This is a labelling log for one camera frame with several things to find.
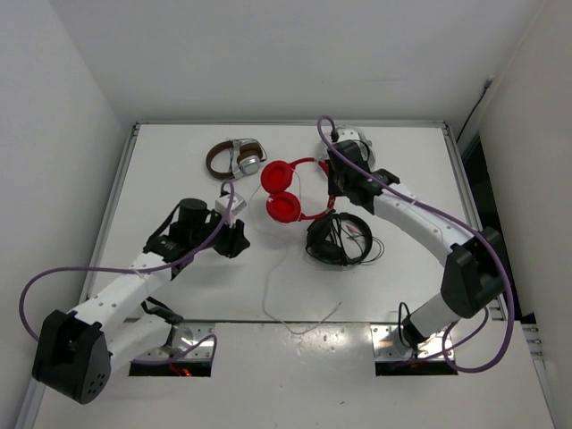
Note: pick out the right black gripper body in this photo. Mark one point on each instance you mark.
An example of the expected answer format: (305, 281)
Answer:
(336, 182)

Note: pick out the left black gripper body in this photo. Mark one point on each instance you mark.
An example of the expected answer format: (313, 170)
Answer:
(201, 236)

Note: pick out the red headphones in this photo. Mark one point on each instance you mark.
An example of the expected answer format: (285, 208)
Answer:
(282, 205)

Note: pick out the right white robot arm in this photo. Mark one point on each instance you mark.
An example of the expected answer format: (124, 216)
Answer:
(471, 264)

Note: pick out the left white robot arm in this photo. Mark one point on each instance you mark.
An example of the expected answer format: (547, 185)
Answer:
(79, 349)

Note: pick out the white grey headphones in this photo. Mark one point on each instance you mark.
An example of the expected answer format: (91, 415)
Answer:
(364, 143)

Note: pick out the brown silver headphones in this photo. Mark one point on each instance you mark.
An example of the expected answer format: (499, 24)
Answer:
(247, 156)

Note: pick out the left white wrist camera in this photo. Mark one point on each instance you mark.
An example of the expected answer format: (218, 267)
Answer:
(230, 207)

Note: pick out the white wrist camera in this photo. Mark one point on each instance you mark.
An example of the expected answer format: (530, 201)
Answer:
(349, 133)
(230, 207)

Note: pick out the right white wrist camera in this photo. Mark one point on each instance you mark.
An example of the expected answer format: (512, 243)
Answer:
(349, 133)

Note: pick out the black headphones with cable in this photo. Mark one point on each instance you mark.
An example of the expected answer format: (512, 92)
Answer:
(344, 240)

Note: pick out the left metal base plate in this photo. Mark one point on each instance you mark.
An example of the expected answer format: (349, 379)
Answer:
(195, 339)

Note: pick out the metal base plate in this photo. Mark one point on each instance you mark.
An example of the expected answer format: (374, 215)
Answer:
(388, 348)
(195, 339)

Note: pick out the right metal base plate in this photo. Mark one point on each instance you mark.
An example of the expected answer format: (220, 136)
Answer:
(388, 348)

